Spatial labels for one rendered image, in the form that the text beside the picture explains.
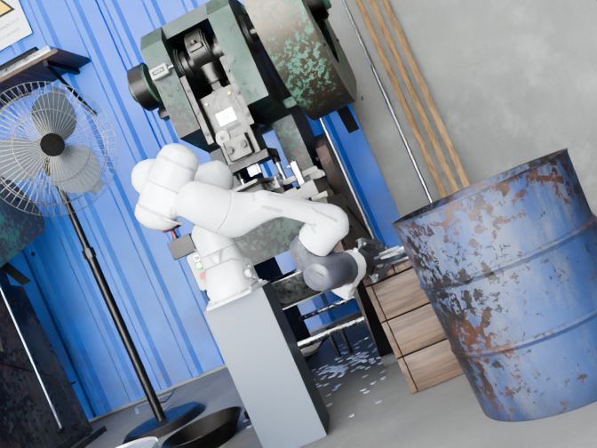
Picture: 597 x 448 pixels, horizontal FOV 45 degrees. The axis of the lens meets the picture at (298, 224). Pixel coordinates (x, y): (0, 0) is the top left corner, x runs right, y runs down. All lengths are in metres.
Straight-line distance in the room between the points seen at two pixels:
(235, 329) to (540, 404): 0.86
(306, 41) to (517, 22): 1.74
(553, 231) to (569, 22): 2.61
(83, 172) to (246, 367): 1.46
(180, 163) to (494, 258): 0.76
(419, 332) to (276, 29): 1.11
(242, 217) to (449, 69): 2.42
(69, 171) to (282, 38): 1.17
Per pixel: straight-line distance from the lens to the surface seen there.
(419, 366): 2.09
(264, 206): 1.72
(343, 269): 1.79
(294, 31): 2.50
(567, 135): 3.99
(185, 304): 4.23
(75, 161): 3.28
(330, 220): 1.77
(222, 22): 2.83
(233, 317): 2.04
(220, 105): 2.84
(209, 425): 2.72
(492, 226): 1.49
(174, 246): 2.72
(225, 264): 2.04
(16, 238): 3.73
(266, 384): 2.06
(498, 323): 1.54
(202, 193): 1.70
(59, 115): 3.33
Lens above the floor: 0.55
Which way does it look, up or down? 1 degrees up
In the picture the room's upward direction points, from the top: 24 degrees counter-clockwise
